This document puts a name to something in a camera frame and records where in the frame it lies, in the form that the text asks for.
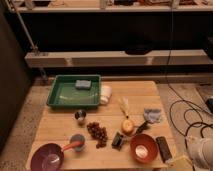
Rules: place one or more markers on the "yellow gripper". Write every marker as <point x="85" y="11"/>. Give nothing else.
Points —
<point x="180" y="163"/>

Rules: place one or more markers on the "black eraser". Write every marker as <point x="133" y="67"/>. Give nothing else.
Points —
<point x="163" y="148"/>

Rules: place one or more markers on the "red bowl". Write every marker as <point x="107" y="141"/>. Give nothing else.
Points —
<point x="143" y="148"/>

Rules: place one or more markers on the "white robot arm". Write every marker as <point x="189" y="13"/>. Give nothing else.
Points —
<point x="199" y="154"/>

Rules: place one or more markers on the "purple bowl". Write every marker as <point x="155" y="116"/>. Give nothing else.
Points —
<point x="48" y="157"/>

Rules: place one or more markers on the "black marker tool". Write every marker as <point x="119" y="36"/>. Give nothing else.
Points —
<point x="141" y="127"/>

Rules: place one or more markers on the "blue crumpled cloth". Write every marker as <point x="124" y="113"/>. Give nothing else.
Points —
<point x="152" y="115"/>

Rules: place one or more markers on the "yellow orange fruit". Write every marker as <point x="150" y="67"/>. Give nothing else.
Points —
<point x="127" y="126"/>

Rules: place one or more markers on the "small black block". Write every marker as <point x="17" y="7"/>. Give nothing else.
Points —
<point x="118" y="141"/>

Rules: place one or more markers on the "cream feather brush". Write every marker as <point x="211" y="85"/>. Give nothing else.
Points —
<point x="124" y="106"/>

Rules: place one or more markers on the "bunch of brown grapes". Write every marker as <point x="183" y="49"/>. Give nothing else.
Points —
<point x="98" y="133"/>

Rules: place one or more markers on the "white rolled cloth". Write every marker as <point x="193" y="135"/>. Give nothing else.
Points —
<point x="106" y="92"/>

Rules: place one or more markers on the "lower white shelf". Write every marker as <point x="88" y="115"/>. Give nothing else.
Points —
<point x="116" y="58"/>

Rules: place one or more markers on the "white shelf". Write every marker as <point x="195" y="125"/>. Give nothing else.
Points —
<point x="36" y="6"/>
<point x="116" y="58"/>

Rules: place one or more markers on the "red spoon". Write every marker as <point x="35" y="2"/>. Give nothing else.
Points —
<point x="71" y="145"/>

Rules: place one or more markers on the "teal cup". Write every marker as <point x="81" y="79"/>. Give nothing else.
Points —
<point x="81" y="139"/>

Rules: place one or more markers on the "small metal cup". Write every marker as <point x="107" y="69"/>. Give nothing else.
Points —
<point x="80" y="116"/>

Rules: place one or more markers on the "dark object on shelf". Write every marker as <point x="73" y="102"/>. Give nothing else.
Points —
<point x="138" y="46"/>

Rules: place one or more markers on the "blue sponge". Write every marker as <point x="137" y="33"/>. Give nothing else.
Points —
<point x="83" y="84"/>

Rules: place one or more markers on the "green plastic tray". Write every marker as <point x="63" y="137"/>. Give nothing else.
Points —
<point x="65" y="94"/>

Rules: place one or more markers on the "metal diagonal pole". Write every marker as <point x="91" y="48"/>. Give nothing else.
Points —
<point x="34" y="47"/>

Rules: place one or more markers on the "upper white shelf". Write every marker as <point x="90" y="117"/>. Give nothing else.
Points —
<point x="36" y="6"/>

